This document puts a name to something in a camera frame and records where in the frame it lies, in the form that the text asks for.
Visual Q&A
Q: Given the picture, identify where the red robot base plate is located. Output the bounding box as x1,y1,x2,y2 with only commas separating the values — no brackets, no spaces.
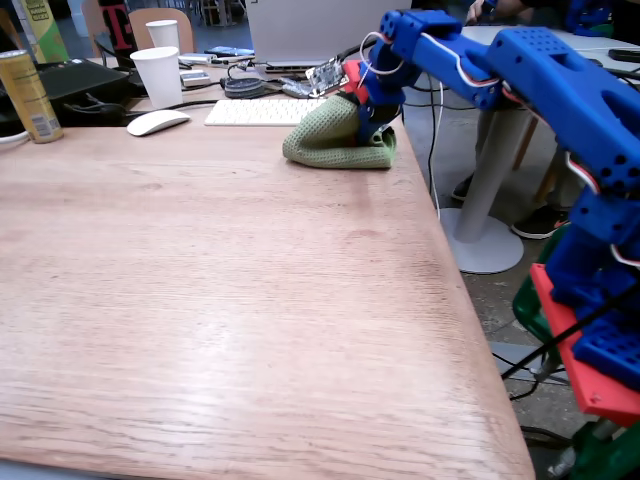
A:
529,263,640,426

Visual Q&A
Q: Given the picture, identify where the large white paper cup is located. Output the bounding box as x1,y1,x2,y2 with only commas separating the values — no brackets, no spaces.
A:
129,46,185,110

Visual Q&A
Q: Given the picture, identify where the small white paper cup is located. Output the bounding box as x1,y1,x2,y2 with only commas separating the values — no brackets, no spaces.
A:
145,18,180,51

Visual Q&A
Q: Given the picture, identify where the black shoe orange mark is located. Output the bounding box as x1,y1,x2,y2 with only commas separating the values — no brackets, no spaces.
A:
510,204,571,240

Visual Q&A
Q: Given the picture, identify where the blue gripper body black motor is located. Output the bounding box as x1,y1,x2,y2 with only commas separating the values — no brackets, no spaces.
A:
357,74,405,132

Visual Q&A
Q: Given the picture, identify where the white keyboard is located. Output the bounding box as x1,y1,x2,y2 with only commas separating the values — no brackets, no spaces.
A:
203,97,329,127

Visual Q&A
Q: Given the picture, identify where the blue smartphone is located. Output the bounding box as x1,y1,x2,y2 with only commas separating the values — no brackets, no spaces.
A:
204,44,255,57

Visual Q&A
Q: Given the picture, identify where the green waffle cloth black hem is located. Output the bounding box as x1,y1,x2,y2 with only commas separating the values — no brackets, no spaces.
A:
282,93,399,170

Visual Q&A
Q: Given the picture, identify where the round white table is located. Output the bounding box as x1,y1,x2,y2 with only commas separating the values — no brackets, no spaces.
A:
459,24,640,91

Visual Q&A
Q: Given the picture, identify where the black bottle magenta logo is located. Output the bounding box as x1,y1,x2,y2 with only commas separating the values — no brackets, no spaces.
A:
97,0,139,66

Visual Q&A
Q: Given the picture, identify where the white computer mouse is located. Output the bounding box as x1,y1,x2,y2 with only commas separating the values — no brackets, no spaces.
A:
126,108,192,137

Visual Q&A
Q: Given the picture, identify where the yellow green carton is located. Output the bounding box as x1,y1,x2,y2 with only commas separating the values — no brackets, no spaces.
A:
9,0,70,64

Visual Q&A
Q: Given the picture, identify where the grey table pedestal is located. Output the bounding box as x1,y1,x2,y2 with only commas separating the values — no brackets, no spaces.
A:
439,107,532,275

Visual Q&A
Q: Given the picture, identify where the dark shoe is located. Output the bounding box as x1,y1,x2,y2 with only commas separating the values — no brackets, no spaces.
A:
451,172,476,202

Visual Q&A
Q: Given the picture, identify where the wooden chair back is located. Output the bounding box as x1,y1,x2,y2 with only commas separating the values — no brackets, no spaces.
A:
128,7,196,55
81,0,109,57

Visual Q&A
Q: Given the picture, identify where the silver laptop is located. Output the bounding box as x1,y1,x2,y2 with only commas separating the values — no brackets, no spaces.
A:
244,0,414,75

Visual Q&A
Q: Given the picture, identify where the wooden stool leg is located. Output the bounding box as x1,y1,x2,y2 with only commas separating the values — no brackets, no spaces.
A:
512,117,541,171

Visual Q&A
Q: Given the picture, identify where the red camera mount with board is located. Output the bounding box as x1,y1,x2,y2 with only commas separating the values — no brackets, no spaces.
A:
304,56,374,107

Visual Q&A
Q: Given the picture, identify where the green clamp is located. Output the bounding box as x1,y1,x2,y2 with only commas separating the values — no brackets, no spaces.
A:
549,419,640,480
512,222,571,351

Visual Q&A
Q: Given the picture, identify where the silver foil wrapped item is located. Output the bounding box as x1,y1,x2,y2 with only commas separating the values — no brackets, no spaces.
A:
277,76,321,100

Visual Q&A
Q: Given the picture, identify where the white hanging cable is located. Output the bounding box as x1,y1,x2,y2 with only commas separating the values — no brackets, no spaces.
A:
428,81,446,222

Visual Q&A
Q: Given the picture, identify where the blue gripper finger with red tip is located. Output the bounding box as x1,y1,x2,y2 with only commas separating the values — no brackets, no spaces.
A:
354,107,376,146

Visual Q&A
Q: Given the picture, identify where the black box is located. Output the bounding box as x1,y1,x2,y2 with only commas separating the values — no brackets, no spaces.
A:
34,57,134,127

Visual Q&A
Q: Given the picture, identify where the round black cable coil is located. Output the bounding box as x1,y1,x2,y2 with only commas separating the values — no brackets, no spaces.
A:
223,74,269,100

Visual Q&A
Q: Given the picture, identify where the yellow drink can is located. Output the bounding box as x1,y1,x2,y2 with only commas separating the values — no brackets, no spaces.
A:
0,48,65,145

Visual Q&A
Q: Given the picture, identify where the black camera cable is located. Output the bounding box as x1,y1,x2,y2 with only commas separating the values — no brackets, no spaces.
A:
337,39,640,381

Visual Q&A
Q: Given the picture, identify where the grey trouser leg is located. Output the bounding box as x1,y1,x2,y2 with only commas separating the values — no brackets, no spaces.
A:
542,144,589,211

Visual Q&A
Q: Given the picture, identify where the bystander hand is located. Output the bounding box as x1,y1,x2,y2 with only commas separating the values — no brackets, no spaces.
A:
464,0,501,25

